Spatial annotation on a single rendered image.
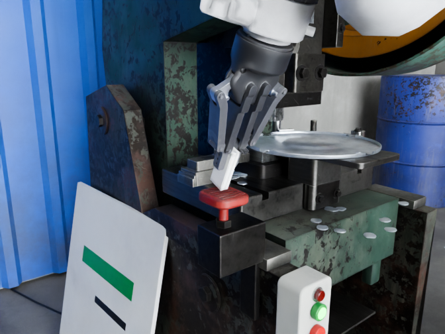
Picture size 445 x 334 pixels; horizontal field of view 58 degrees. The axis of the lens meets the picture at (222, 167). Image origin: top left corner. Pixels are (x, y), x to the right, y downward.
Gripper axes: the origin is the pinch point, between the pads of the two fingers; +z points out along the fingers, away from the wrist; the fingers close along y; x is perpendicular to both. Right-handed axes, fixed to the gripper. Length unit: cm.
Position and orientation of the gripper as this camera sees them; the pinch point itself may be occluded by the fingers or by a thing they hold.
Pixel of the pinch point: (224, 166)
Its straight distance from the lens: 61.5
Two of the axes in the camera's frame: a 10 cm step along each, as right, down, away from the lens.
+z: -2.6, 8.0, 5.4
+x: -5.7, -5.8, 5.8
